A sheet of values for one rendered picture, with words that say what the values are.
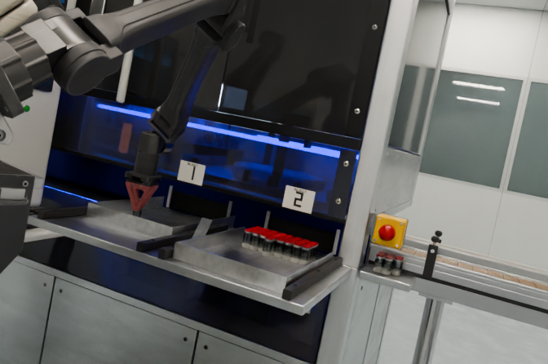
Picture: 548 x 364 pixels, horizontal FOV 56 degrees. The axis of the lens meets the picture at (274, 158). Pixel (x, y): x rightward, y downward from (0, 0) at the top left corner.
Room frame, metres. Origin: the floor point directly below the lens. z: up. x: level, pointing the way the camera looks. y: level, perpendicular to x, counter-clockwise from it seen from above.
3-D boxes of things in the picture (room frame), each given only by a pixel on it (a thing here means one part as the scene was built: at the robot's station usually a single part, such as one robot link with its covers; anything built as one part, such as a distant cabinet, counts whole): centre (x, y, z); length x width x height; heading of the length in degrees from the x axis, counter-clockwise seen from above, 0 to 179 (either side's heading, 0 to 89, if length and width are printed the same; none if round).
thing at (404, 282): (1.34, -0.36, 0.87); 0.14 x 0.13 x 0.02; 159
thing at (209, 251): (1.19, -0.01, 0.90); 0.34 x 0.26 x 0.04; 158
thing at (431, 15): (1.77, -0.44, 1.51); 0.85 x 0.01 x 0.59; 159
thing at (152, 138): (1.33, 0.32, 1.09); 0.07 x 0.06 x 0.07; 172
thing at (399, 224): (1.31, -0.33, 1.00); 0.08 x 0.07 x 0.07; 159
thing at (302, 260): (1.27, -0.05, 0.91); 0.18 x 0.02 x 0.05; 68
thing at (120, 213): (1.41, 0.26, 0.90); 0.34 x 0.26 x 0.04; 159
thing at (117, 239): (1.29, 0.13, 0.87); 0.70 x 0.48 x 0.02; 69
